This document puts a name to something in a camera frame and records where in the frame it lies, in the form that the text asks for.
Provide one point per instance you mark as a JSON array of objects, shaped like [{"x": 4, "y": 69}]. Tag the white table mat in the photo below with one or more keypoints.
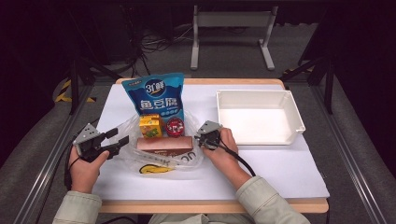
[{"x": 264, "y": 174}]

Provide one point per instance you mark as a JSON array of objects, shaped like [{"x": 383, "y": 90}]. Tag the black metal stand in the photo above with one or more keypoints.
[{"x": 328, "y": 90}]

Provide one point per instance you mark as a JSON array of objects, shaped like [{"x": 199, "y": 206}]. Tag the person's left hand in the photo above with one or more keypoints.
[{"x": 84, "y": 174}]

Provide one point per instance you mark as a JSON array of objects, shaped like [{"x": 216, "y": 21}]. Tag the white metal stand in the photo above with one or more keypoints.
[{"x": 233, "y": 19}]

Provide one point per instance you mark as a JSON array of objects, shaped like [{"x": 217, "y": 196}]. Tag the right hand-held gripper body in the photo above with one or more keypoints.
[{"x": 209, "y": 133}]

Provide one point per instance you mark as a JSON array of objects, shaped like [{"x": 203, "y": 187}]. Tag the yellow juice carton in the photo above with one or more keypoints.
[{"x": 151, "y": 126}]

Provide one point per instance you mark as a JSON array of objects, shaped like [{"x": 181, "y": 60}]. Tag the aluminium rail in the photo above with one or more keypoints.
[
  {"x": 351, "y": 168},
  {"x": 46, "y": 174}
]

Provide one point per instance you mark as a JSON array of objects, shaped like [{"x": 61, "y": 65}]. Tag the person's right hand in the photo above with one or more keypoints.
[{"x": 224, "y": 155}]

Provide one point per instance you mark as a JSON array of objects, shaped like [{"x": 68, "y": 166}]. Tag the yellow black striped tape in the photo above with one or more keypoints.
[{"x": 63, "y": 93}]

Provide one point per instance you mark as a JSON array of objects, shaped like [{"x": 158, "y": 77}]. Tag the red can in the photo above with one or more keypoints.
[{"x": 175, "y": 127}]

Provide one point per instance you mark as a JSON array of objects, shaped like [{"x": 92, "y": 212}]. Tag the brown chocolate box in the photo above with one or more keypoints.
[{"x": 165, "y": 144}]

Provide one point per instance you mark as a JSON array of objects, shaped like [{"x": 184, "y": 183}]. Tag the person's lap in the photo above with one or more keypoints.
[{"x": 202, "y": 219}]

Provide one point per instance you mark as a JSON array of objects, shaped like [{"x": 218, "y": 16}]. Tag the clear plastic shopping bag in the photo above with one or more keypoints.
[{"x": 130, "y": 157}]

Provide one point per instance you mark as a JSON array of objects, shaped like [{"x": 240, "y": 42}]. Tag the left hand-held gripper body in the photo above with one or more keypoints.
[{"x": 88, "y": 138}]

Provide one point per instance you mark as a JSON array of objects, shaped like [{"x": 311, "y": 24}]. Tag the blue snack pouch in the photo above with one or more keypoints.
[{"x": 155, "y": 93}]

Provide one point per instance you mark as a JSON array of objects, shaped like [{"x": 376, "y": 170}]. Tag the white plastic tray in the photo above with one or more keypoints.
[{"x": 258, "y": 124}]

